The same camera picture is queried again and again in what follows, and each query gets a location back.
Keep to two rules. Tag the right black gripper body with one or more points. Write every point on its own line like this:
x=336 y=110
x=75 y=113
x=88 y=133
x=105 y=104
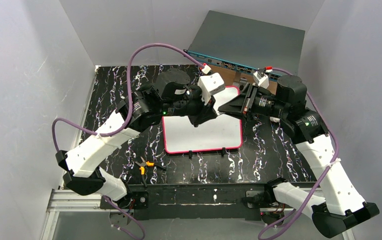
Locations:
x=247 y=103

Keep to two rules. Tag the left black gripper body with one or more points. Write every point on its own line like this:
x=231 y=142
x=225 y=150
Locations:
x=196 y=110

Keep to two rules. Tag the pink framed whiteboard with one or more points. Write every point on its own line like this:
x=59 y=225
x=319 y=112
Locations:
x=180 y=136

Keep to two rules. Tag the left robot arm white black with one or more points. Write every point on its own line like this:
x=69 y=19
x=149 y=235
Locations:
x=171 y=95

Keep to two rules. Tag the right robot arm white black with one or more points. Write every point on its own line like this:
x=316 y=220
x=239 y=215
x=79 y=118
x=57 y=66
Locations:
x=341 y=207

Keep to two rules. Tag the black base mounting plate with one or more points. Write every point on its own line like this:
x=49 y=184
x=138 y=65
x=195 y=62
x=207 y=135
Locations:
x=194 y=201

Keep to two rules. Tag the metal bracket with black knob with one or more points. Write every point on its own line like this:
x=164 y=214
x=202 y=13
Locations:
x=241 y=79

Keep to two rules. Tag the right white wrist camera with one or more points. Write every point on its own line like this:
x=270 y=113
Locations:
x=261 y=76

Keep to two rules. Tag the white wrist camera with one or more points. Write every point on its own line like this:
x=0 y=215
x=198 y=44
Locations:
x=210 y=84
x=261 y=76

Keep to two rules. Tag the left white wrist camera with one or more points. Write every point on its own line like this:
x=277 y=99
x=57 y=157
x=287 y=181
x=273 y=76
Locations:
x=210 y=84

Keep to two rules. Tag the grey blue network switch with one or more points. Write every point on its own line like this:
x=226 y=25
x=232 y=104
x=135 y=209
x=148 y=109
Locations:
x=244 y=45

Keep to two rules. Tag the orange handled pliers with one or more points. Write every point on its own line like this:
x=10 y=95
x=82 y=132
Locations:
x=144 y=165

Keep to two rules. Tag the aluminium frame rail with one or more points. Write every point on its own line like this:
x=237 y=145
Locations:
x=74 y=217

